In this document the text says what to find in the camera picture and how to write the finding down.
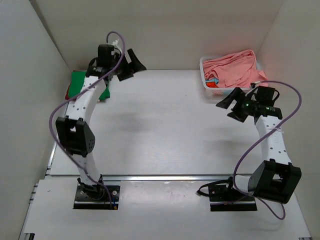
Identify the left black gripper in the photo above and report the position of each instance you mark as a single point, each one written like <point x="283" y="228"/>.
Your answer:
<point x="124" y="66"/>

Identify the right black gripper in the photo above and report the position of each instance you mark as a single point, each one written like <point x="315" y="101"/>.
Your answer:
<point x="239" y="105"/>

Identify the pink t-shirt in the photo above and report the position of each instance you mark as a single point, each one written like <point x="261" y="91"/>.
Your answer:
<point x="232" y="72"/>

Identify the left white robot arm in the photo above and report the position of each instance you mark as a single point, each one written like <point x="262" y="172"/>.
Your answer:
<point x="73" y="129"/>

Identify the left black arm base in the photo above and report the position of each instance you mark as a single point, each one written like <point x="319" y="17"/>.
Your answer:
<point x="96" y="198"/>

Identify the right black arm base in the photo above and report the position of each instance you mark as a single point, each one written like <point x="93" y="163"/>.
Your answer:
<point x="224" y="198"/>

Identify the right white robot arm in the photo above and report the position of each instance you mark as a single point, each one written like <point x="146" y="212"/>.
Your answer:
<point x="276" y="177"/>

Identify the white plastic basket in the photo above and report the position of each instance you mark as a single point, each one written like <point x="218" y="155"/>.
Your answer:
<point x="215" y="91"/>

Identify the orange t-shirt in basket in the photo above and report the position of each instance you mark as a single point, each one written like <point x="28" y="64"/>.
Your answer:
<point x="212" y="82"/>

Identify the green folded t-shirt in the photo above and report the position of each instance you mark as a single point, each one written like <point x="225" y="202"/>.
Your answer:
<point x="77" y="78"/>

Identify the red folded t-shirt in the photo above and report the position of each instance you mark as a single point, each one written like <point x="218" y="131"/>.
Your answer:
<point x="75" y="89"/>

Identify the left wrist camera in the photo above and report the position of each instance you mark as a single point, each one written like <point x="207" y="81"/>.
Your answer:
<point x="105" y="55"/>

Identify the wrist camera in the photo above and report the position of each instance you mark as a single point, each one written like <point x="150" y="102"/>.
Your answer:
<point x="105" y="55"/>
<point x="266" y="95"/>

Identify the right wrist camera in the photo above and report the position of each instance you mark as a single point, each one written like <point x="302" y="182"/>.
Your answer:
<point x="266" y="95"/>

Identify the aluminium table rail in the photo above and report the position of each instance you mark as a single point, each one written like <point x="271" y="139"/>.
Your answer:
<point x="149" y="162"/>

